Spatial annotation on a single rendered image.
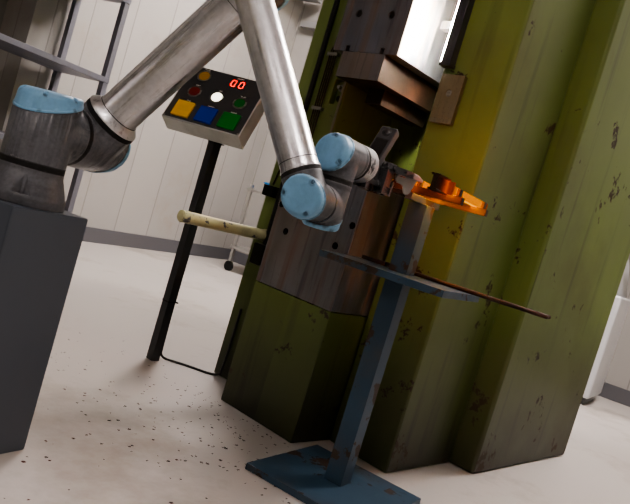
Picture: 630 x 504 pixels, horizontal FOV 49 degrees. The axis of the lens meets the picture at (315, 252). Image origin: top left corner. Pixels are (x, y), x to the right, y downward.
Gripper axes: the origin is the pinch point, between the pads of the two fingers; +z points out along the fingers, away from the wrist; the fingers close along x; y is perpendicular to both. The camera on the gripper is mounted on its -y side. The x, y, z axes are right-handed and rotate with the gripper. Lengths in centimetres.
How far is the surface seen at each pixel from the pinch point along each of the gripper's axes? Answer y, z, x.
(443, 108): -30, 50, -17
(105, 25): -70, 173, -359
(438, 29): -59, 59, -33
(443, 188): 0.9, 0.8, 12.9
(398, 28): -52, 41, -38
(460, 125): -25, 51, -10
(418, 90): -38, 66, -37
